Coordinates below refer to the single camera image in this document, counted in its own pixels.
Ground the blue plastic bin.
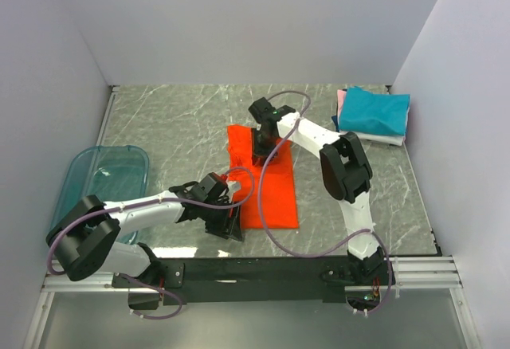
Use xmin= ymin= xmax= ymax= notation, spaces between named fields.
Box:
xmin=51 ymin=145 xmax=150 ymax=227

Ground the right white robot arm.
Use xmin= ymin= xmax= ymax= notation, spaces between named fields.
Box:
xmin=249 ymin=97 xmax=391 ymax=284

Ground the folded pink t-shirt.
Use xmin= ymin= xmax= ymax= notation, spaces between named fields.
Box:
xmin=336 ymin=90 xmax=347 ymax=123

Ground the orange t-shirt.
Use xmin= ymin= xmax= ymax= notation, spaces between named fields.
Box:
xmin=227 ymin=124 xmax=299 ymax=229

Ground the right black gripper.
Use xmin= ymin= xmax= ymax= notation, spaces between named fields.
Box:
xmin=252 ymin=127 xmax=278 ymax=166

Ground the folded teal t-shirt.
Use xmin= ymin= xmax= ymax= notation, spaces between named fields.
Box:
xmin=338 ymin=87 xmax=410 ymax=137

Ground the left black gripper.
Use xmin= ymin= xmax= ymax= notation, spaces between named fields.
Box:
xmin=200 ymin=198 xmax=242 ymax=241

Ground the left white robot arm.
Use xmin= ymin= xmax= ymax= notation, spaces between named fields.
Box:
xmin=46 ymin=172 xmax=243 ymax=287

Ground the black base bar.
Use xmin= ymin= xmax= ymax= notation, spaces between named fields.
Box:
xmin=111 ymin=256 xmax=395 ymax=306

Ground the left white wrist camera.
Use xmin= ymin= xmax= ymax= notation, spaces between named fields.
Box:
xmin=222 ymin=174 xmax=241 ymax=194

